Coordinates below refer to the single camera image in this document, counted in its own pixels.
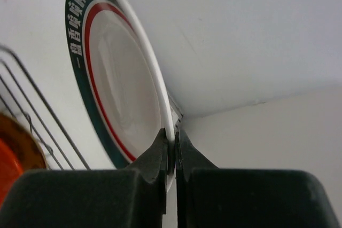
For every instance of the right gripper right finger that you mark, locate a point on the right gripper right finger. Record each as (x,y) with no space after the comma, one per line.
(209,196)

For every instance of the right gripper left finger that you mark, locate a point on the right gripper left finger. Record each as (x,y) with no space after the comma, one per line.
(134,196)

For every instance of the yellow brown patterned plate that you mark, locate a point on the yellow brown patterned plate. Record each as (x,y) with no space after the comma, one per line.
(22,144)

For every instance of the white green-rimmed plate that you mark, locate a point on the white green-rimmed plate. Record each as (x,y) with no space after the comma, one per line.
(118,77)

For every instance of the orange plastic plate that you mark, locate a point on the orange plastic plate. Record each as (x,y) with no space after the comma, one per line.
(11,169)

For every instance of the metal wire dish rack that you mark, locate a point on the metal wire dish rack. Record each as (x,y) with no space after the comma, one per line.
(23,100)

